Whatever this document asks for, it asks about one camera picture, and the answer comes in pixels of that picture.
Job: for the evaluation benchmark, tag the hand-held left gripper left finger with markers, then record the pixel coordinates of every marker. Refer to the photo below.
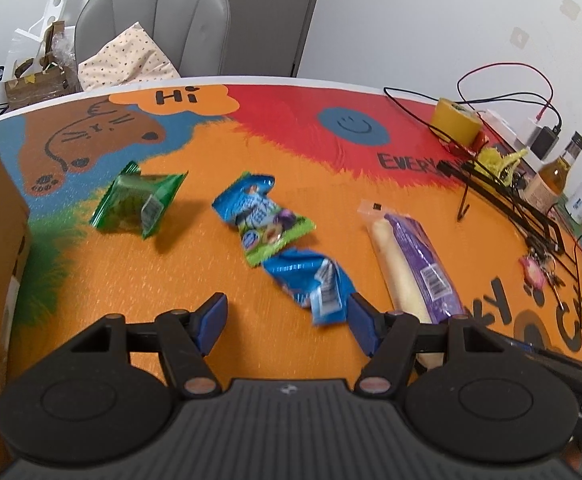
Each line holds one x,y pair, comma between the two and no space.
213,322

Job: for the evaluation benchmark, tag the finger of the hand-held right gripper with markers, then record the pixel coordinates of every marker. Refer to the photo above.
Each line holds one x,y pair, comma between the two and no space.
546,355

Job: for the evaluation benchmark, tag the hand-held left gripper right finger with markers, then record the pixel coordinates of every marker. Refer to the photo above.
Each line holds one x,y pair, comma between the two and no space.
363,325

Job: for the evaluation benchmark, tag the purple-wrapped white snack stick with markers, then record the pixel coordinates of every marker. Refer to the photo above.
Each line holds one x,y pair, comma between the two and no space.
421,260

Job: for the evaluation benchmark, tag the blue and green snack packet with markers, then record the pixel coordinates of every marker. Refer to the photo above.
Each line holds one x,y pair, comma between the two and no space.
258,215

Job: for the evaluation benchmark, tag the dark green snack packet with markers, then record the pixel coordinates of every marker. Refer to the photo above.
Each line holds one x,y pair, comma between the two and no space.
126,200

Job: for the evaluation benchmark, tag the colourful printed table mat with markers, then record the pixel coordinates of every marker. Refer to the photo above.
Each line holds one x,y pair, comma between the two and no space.
321,160

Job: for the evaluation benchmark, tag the amber liquid glass bottle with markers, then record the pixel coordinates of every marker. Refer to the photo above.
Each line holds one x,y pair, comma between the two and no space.
551,180

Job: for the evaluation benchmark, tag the yellow crinkled wrapper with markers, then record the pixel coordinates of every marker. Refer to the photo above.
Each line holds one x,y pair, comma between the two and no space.
496,160

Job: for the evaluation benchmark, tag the black charger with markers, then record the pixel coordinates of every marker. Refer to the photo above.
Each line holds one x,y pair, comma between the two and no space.
545,141

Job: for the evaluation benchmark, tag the yellow tape roll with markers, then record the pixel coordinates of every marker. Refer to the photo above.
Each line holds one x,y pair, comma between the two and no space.
453,120

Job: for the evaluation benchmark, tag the white power strip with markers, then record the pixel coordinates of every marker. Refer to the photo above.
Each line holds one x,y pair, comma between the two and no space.
501,122

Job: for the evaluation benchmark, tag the dotted cream cushion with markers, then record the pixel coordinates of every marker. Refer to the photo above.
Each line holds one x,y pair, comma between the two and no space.
126,57

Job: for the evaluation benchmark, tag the brown paper bag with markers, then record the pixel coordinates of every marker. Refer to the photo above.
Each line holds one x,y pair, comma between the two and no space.
41,85

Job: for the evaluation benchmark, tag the grey door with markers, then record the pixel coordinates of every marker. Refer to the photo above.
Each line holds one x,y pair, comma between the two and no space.
271,20

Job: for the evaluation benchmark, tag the grey chair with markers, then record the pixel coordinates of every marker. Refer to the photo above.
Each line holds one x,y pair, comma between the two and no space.
171,15

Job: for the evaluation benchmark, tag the white wall plate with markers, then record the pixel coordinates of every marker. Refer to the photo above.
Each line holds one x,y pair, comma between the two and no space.
521,37
568,7

